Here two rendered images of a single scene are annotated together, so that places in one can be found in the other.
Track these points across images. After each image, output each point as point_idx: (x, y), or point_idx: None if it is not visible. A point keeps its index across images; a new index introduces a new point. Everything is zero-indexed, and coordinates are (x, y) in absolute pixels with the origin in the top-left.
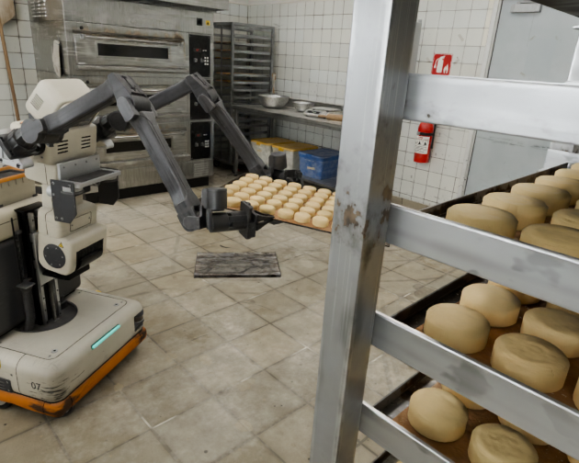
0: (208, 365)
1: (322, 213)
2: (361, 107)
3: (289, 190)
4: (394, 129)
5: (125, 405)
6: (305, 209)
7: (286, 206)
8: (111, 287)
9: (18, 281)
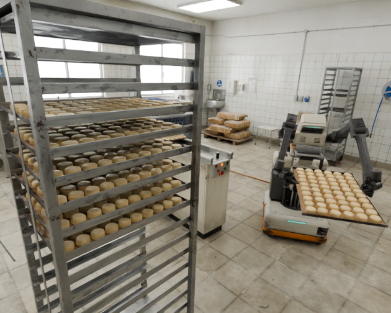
0: (329, 272)
1: (314, 192)
2: None
3: (340, 184)
4: None
5: (283, 250)
6: (313, 188)
7: (311, 184)
8: (357, 226)
9: (287, 185)
